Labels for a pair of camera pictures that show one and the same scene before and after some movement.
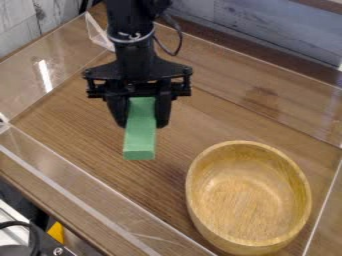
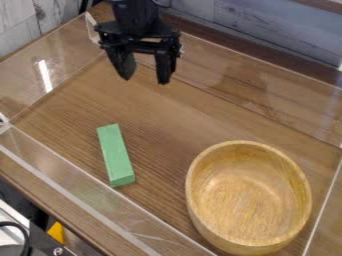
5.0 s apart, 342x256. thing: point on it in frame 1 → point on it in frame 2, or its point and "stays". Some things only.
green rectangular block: (141, 136) → (117, 155)
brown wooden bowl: (249, 195) stays
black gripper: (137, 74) → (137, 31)
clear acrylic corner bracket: (98, 35) stays
